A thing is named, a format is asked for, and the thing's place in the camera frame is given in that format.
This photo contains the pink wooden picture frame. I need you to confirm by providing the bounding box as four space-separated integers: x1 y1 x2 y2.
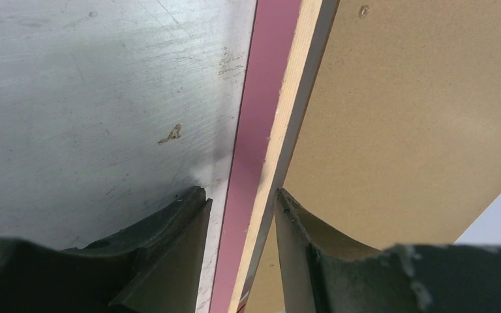
207 1 339 312

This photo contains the brown cardboard backing board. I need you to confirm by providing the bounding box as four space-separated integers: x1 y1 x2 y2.
243 1 501 312

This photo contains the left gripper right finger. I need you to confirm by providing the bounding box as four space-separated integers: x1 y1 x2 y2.
275 189 501 312

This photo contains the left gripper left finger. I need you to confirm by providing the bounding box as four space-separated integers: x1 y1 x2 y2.
0 186 213 312

